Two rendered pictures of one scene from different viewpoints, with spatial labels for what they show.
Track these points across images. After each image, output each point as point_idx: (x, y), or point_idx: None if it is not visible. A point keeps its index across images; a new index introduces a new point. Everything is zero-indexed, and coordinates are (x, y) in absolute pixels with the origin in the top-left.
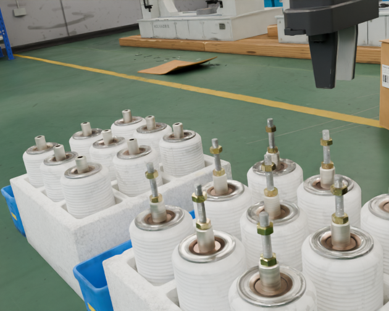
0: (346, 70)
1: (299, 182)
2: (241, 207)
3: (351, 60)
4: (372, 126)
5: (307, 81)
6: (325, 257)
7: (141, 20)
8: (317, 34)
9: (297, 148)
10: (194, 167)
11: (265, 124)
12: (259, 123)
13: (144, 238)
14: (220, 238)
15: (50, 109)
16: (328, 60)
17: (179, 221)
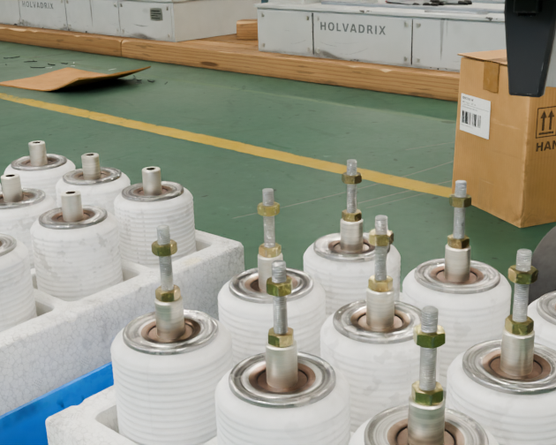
0: (552, 69)
1: (397, 275)
2: (312, 313)
3: None
4: (441, 197)
5: (317, 119)
6: (499, 391)
7: None
8: (529, 2)
9: (323, 229)
10: (181, 250)
11: (259, 187)
12: (246, 184)
13: (149, 368)
14: (302, 365)
15: None
16: (539, 48)
17: (214, 336)
